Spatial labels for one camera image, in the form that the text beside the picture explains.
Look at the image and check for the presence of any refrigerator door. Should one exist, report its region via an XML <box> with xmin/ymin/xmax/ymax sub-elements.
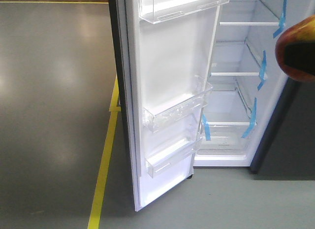
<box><xmin>108</xmin><ymin>0</ymin><xmax>223</xmax><ymax>211</ymax></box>

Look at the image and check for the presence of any red yellow apple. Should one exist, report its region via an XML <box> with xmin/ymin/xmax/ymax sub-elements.
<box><xmin>275</xmin><ymin>15</ymin><xmax>315</xmax><ymax>83</ymax></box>

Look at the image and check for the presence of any clear lower door bin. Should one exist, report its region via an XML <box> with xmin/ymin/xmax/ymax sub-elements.
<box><xmin>145</xmin><ymin>131</ymin><xmax>202</xmax><ymax>178</ymax></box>

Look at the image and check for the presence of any clear door bin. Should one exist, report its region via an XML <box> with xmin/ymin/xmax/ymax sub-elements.
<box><xmin>138</xmin><ymin>0</ymin><xmax>230</xmax><ymax>24</ymax></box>
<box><xmin>142</xmin><ymin>75</ymin><xmax>213</xmax><ymax>133</ymax></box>
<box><xmin>145</xmin><ymin>131</ymin><xmax>202</xmax><ymax>178</ymax></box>

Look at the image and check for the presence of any clear upper door bin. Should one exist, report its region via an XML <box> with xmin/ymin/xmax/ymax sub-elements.
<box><xmin>138</xmin><ymin>0</ymin><xmax>230</xmax><ymax>24</ymax></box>

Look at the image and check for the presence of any dark grey refrigerator body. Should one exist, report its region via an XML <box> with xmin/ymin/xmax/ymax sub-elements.
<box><xmin>194</xmin><ymin>0</ymin><xmax>315</xmax><ymax>179</ymax></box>

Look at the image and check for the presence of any clear middle door bin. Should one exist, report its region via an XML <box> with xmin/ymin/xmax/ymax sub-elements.
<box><xmin>142</xmin><ymin>75</ymin><xmax>213</xmax><ymax>133</ymax></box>

